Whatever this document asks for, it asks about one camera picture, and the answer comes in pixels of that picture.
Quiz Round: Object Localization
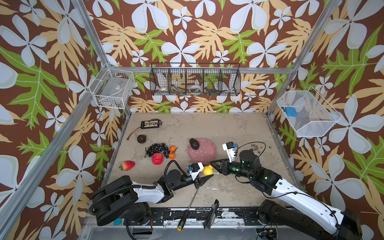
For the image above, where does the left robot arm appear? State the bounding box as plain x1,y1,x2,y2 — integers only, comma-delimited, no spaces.
89,169,214,226

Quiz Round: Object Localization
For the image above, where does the black wire basket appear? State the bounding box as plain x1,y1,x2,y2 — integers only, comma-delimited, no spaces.
149,63,242,96

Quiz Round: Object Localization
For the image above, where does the white mesh basket right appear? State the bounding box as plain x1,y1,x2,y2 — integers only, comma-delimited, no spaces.
277,87,342,138

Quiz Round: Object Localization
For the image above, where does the black clamp bracket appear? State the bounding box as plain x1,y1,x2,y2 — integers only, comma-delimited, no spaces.
203,199,220,230

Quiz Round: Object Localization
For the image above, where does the teal handled tool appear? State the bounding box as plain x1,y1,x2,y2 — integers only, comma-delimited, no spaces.
113,218,122,226

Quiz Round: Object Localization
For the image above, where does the dark avocado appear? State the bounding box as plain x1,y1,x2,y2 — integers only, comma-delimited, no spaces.
189,138,200,151

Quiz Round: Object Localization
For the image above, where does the red tomato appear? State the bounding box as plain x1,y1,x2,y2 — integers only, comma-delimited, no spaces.
152,153,164,166

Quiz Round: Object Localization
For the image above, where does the pink dotted plate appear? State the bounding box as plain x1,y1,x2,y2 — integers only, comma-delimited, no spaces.
187,138,217,165

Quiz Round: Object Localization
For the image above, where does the yellow handled screwdriver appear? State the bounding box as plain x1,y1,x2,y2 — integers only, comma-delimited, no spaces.
177,189,199,232

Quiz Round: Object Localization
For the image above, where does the red mango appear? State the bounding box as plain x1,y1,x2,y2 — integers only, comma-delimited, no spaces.
119,161,136,172

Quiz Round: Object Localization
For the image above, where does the blue object in basket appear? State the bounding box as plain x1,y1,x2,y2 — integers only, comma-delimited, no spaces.
284,107,298,118

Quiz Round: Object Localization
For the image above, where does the black mounting rail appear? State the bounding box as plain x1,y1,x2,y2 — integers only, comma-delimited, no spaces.
120,207,276,227

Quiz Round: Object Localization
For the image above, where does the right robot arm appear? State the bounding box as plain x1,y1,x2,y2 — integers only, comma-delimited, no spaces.
210,150,363,240

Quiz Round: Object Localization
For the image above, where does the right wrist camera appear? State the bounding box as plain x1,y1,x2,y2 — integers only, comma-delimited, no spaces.
222,142,238,163

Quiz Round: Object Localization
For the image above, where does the yellow pear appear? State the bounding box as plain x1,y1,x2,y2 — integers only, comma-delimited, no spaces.
203,165,214,176

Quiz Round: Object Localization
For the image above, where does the black grape bunch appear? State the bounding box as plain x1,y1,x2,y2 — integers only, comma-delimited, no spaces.
145,143,171,158

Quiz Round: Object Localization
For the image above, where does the white wire basket left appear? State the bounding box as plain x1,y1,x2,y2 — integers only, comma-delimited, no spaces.
90,68,135,110

